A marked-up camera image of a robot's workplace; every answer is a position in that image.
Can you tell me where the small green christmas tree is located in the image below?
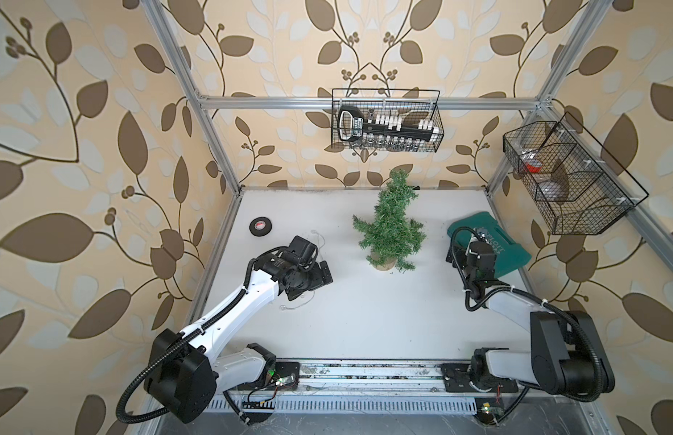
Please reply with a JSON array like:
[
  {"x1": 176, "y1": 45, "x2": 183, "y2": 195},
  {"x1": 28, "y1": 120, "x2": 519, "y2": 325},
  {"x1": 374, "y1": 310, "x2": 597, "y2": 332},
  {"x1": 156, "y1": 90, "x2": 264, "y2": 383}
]
[{"x1": 352, "y1": 170, "x2": 426, "y2": 273}]

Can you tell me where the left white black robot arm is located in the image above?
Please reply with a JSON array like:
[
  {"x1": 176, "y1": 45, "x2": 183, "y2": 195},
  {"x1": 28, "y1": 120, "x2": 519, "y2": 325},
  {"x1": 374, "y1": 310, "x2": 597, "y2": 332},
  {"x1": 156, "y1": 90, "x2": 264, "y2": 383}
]
[{"x1": 115, "y1": 236, "x2": 333, "y2": 424}]

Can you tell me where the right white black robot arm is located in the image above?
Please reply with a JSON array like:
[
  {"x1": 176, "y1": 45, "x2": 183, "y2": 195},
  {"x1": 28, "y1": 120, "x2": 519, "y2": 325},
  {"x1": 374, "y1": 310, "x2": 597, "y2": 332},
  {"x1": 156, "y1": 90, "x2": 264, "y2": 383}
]
[{"x1": 446, "y1": 226, "x2": 616, "y2": 402}]

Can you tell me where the green plastic tool case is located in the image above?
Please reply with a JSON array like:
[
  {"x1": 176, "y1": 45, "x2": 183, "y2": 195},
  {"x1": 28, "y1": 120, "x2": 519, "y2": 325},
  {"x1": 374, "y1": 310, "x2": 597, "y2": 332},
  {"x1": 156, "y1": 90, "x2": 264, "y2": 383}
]
[{"x1": 447, "y1": 211, "x2": 532, "y2": 277}]

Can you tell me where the black tape roll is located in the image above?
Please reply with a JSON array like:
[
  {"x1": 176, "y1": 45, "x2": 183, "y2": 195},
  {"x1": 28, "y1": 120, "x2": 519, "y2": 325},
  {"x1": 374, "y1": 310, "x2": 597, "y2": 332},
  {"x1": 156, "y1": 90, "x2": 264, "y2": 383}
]
[{"x1": 249, "y1": 217, "x2": 273, "y2": 237}]

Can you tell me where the red item in basket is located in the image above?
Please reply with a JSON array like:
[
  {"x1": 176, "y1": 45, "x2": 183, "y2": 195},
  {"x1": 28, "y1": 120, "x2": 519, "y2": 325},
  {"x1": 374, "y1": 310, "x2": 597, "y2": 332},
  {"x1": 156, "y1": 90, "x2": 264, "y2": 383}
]
[{"x1": 521, "y1": 152, "x2": 543, "y2": 173}]

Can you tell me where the side black wire basket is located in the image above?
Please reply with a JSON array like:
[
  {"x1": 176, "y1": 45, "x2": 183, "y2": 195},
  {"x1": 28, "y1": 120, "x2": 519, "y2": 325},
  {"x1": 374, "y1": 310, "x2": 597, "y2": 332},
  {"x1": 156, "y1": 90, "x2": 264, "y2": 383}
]
[{"x1": 503, "y1": 112, "x2": 648, "y2": 236}]

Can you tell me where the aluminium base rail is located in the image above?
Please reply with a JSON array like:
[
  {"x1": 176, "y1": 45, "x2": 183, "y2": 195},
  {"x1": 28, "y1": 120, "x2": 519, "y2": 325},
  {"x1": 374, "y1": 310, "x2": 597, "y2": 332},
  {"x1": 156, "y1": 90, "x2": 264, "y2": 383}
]
[{"x1": 205, "y1": 357, "x2": 599, "y2": 398}]

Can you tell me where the black socket holder rail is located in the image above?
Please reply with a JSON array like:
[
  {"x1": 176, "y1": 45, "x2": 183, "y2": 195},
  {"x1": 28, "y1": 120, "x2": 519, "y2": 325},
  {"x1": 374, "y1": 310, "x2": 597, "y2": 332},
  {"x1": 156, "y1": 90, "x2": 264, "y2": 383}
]
[{"x1": 331, "y1": 105, "x2": 445, "y2": 143}]

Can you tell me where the back black wire basket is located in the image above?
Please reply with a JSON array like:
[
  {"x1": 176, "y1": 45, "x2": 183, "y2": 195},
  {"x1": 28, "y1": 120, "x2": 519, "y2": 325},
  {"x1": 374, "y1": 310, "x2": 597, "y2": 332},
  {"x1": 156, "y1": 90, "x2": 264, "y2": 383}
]
[{"x1": 331, "y1": 87, "x2": 445, "y2": 153}]

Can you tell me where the aluminium frame post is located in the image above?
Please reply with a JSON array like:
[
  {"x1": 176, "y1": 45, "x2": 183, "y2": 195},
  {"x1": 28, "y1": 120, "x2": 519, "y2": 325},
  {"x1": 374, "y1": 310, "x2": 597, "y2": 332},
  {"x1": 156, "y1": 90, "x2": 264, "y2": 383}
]
[{"x1": 142, "y1": 0, "x2": 241, "y2": 196}]

